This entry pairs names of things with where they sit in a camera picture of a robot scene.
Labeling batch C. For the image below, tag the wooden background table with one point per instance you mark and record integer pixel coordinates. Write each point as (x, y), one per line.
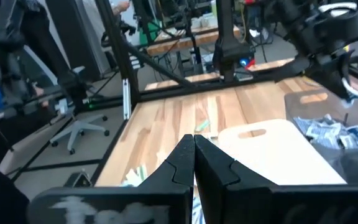
(204, 77)

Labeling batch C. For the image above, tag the black table-level camera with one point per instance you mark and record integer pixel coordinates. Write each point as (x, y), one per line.
(78, 180)

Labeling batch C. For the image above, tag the black equipment rig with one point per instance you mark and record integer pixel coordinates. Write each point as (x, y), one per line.
(73, 85)

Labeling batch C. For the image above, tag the white plastic bin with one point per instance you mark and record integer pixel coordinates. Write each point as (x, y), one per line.
(275, 155)

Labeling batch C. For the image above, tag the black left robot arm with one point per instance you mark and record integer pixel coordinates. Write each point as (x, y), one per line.
(228, 53)

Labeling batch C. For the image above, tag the green striped strip packet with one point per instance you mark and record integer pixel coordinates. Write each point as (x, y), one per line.
(202, 125)
(141, 174)

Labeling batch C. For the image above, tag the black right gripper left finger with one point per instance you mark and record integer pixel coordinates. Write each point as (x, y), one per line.
(179, 168)

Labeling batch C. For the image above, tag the green object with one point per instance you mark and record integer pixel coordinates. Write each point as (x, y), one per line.
(148, 34)

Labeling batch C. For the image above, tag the dark grey cabinet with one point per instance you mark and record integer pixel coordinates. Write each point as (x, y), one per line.
(79, 31)

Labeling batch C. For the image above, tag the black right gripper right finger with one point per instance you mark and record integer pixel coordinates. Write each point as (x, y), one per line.
(216, 174)

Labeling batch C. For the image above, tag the grey translucent plastic bin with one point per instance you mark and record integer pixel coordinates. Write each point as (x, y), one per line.
(297, 102)

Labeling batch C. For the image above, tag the white printed text packet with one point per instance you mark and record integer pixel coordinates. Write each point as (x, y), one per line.
(329, 119)
(328, 141)

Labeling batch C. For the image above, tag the grey office chair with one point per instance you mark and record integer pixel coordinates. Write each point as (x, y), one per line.
(76, 127)

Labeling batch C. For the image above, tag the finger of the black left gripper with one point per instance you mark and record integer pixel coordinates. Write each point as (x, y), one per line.
(345, 68)
(329, 77)

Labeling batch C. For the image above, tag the cluttered wooden workbench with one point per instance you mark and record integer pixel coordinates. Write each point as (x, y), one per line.
(179, 42)

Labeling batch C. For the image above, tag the person's hand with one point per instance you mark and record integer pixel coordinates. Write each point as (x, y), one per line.
(121, 7)

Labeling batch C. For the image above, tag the silver aluminium extrusion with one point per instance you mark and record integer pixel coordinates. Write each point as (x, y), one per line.
(126, 99)

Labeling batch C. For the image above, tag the crumpled white packet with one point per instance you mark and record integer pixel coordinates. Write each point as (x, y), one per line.
(130, 179)

